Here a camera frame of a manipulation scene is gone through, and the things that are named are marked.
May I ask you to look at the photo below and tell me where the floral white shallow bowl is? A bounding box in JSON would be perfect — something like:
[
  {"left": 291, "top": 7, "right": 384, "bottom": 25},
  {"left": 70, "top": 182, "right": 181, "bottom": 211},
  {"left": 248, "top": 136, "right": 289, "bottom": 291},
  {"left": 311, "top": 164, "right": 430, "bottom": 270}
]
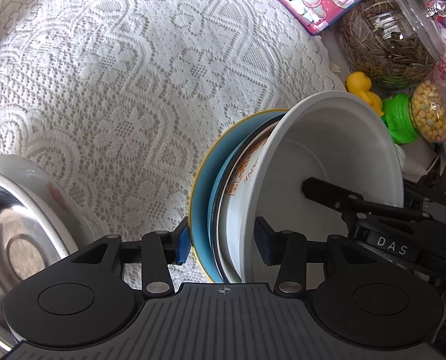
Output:
[{"left": 0, "top": 154, "right": 99, "bottom": 258}]

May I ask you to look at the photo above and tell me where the blue enamel bowl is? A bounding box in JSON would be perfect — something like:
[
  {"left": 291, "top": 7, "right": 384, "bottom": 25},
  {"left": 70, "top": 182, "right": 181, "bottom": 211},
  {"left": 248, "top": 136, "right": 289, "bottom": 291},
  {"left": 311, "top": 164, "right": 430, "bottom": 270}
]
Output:
[{"left": 190, "top": 114, "right": 284, "bottom": 284}]

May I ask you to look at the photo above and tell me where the white conical bowl yellow rim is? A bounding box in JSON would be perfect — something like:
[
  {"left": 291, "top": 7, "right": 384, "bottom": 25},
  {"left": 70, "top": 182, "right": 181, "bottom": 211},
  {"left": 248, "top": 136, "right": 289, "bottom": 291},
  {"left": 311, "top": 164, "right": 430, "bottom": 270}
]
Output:
[{"left": 187, "top": 108, "right": 290, "bottom": 263}]

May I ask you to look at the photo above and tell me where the white bowl with orange logo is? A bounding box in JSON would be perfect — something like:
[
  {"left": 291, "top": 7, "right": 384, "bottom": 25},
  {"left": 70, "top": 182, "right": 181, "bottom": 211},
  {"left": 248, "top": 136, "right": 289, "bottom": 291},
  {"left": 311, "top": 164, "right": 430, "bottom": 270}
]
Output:
[{"left": 220, "top": 90, "right": 405, "bottom": 284}]

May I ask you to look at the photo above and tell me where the white lace tablecloth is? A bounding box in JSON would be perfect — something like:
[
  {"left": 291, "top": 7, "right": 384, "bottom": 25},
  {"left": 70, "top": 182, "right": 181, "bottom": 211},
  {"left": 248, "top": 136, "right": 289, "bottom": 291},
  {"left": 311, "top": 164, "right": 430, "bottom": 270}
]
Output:
[{"left": 0, "top": 0, "right": 343, "bottom": 241}]

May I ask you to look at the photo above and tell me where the green gumball candy dispenser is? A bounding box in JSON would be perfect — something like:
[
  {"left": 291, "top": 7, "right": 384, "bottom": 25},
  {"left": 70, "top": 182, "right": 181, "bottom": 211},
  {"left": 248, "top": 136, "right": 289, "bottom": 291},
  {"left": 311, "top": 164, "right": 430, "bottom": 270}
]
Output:
[{"left": 382, "top": 80, "right": 446, "bottom": 145}]

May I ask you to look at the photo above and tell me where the sunflower seed glass jar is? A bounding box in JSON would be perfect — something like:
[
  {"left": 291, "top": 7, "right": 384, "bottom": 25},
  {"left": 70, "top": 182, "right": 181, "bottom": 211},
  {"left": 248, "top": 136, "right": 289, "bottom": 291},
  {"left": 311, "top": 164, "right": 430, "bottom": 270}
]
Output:
[{"left": 336, "top": 0, "right": 445, "bottom": 90}]

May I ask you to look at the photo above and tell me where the yellow rubber duck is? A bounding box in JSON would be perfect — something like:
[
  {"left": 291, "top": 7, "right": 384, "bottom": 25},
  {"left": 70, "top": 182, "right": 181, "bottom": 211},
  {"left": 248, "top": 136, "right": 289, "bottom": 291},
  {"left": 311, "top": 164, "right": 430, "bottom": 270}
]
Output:
[{"left": 345, "top": 72, "right": 384, "bottom": 116}]

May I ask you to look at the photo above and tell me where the stainless steel bowl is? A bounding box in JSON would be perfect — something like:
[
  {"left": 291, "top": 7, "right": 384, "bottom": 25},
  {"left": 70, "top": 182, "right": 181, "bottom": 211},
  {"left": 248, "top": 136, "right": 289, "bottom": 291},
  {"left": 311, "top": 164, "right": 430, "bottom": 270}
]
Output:
[{"left": 0, "top": 179, "right": 73, "bottom": 350}]

